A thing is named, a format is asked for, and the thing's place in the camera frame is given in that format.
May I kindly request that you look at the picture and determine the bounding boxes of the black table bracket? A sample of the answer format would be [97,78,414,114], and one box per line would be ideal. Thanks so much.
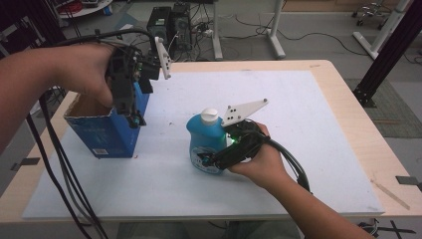
[9,157,42,172]
[395,175,422,192]

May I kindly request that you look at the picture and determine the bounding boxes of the round white table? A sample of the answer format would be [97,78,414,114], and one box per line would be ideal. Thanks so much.
[57,0,114,20]

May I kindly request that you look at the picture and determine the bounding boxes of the person's left hand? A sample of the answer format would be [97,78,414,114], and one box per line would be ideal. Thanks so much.
[49,42,117,110]

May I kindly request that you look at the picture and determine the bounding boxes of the white foam mat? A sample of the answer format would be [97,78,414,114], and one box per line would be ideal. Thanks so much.
[22,69,386,222]

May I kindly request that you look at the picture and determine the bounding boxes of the grey floor mat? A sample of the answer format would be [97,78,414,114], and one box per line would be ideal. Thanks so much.
[344,78,422,139]

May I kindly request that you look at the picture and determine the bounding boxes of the blue bottle with white cap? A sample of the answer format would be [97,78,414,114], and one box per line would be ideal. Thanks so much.
[185,108,234,176]

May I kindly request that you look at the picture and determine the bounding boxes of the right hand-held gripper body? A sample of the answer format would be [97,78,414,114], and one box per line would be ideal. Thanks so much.
[212,98,270,170]

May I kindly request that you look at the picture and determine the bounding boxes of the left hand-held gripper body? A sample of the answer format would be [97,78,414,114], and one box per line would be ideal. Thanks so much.
[105,35,173,125]

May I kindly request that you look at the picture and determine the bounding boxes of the angled white stand leg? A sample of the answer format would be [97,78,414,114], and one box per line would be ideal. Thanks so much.
[351,0,413,61]

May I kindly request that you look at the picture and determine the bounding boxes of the black stool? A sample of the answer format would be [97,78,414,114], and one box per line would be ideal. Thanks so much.
[351,0,399,31]

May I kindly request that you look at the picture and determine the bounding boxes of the black metal post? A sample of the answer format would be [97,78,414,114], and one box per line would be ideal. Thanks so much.
[352,0,422,109]

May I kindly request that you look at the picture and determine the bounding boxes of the blue cardboard box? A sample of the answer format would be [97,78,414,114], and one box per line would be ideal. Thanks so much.
[63,81,151,159]

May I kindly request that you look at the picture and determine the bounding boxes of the person's right hand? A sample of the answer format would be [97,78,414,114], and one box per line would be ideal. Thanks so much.
[227,122,294,194]

